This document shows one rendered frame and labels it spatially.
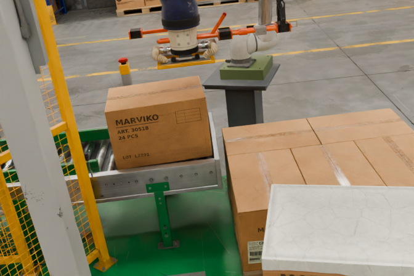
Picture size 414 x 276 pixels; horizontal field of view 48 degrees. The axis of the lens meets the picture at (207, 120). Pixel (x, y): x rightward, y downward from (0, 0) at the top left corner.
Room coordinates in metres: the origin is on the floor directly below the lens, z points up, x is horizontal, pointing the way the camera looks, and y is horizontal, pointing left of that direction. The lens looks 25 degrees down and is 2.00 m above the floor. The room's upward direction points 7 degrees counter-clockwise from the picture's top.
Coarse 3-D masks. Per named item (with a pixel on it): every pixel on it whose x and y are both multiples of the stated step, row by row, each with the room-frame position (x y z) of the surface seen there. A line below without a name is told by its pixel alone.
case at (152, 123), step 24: (120, 96) 2.76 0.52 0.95; (144, 96) 2.71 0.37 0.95; (168, 96) 2.66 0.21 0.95; (192, 96) 2.61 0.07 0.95; (120, 120) 2.54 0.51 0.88; (144, 120) 2.55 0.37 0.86; (168, 120) 2.56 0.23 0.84; (192, 120) 2.57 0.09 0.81; (120, 144) 2.54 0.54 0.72; (144, 144) 2.55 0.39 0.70; (168, 144) 2.56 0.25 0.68; (192, 144) 2.57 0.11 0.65; (120, 168) 2.54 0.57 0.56
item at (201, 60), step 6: (198, 54) 2.67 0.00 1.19; (168, 60) 2.69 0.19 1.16; (174, 60) 2.65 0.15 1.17; (180, 60) 2.67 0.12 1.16; (186, 60) 2.66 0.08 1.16; (192, 60) 2.64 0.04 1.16; (198, 60) 2.64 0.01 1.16; (204, 60) 2.63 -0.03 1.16; (210, 60) 2.62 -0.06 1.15; (162, 66) 2.62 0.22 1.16; (168, 66) 2.62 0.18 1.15; (174, 66) 2.62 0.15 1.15; (180, 66) 2.62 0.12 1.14; (186, 66) 2.62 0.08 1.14
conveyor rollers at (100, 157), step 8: (104, 144) 2.92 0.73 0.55; (64, 152) 2.87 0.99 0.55; (88, 152) 2.83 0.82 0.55; (104, 152) 2.82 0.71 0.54; (112, 152) 2.79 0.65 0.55; (72, 160) 2.74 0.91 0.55; (112, 160) 2.67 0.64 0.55; (184, 160) 2.59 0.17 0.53; (192, 160) 2.56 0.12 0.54; (112, 168) 2.58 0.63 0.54
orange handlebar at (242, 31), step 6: (150, 30) 3.01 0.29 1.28; (156, 30) 3.01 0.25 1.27; (162, 30) 3.01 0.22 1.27; (234, 30) 2.78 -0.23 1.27; (240, 30) 2.74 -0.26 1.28; (246, 30) 2.75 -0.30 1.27; (252, 30) 2.75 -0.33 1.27; (270, 30) 2.75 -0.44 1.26; (198, 36) 2.74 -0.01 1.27; (204, 36) 2.74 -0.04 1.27; (210, 36) 2.74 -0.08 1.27; (216, 36) 2.74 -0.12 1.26; (156, 42) 2.75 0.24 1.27; (162, 42) 2.73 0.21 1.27; (168, 42) 2.73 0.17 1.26
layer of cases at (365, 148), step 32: (224, 128) 2.96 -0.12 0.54; (256, 128) 2.90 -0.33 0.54; (288, 128) 2.84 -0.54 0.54; (320, 128) 2.79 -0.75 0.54; (352, 128) 2.73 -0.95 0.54; (384, 128) 2.68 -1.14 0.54; (256, 160) 2.47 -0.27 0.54; (288, 160) 2.42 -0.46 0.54; (320, 160) 2.38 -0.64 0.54; (352, 160) 2.34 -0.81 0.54; (384, 160) 2.30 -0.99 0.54; (256, 192) 2.13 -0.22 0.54; (256, 224) 1.97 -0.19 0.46; (256, 256) 1.97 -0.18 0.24
